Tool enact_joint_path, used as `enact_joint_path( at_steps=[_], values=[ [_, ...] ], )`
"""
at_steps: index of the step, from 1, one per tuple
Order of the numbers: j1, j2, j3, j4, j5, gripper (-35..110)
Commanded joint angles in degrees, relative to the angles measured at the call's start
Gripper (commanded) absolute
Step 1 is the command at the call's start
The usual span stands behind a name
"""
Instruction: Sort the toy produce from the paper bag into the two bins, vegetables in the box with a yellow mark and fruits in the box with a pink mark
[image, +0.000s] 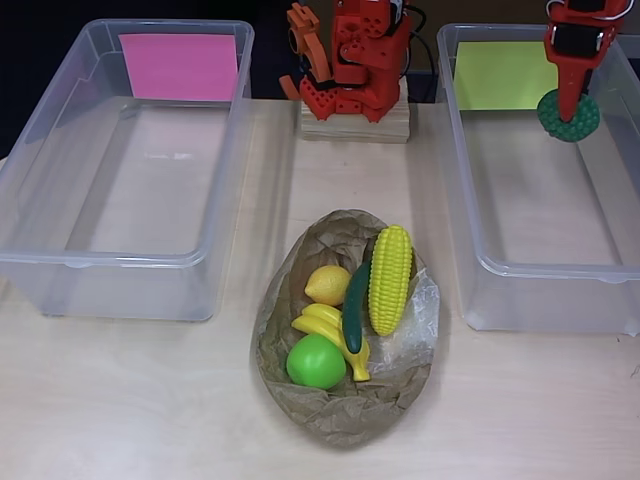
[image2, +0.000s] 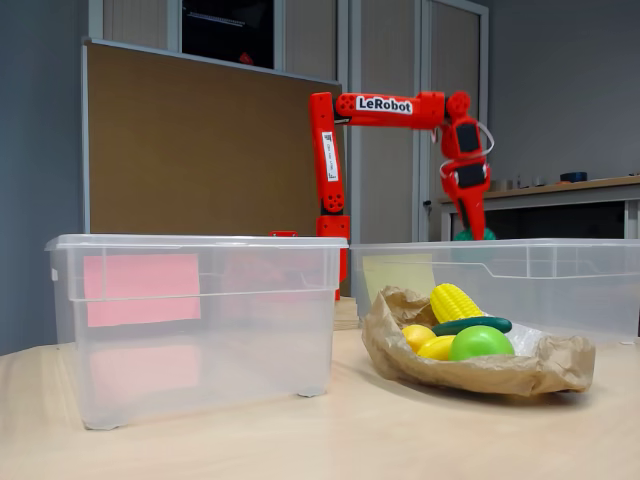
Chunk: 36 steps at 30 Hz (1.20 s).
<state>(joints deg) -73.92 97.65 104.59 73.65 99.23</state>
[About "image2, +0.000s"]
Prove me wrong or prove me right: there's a dark green toy cucumber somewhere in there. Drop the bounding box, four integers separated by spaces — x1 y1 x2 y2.
430 315 514 337

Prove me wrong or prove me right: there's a yellow toy lemon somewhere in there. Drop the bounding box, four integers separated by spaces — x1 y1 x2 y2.
401 324 439 353

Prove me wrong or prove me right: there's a wooden top sideboard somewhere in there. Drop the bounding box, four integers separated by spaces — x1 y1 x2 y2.
438 174 640 242

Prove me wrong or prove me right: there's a yellow paper note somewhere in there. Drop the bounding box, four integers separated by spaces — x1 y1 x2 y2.
362 253 441 304

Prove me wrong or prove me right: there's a yellow toy banana bunch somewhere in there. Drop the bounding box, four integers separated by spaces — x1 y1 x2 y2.
415 333 457 362

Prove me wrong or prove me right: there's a dark window pane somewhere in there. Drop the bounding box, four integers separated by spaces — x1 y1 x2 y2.
181 0 276 70

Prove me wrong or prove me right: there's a looped wrist servo cable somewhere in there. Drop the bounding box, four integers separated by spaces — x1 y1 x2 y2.
477 121 497 157

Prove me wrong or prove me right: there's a crumpled brown paper bag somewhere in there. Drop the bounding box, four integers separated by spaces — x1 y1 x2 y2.
360 284 598 399

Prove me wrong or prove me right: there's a clear plastic bin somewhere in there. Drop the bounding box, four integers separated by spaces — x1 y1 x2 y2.
349 238 640 346
43 233 350 431

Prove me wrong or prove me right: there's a green toy apple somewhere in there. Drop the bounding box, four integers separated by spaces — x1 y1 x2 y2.
448 325 516 363

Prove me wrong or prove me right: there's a tall grey cabinet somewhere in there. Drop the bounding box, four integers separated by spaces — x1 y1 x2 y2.
349 0 490 244

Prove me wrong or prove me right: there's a bumpy green toy vegetable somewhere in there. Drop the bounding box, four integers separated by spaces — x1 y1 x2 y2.
452 227 497 242

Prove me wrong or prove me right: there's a brown cork pin board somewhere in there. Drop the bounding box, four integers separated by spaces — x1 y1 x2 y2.
81 37 346 236

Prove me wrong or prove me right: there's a yellow toy corn cob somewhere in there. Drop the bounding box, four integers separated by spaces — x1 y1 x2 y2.
429 282 485 325

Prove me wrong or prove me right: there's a pink paper note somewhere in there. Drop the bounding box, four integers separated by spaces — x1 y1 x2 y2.
82 253 202 329

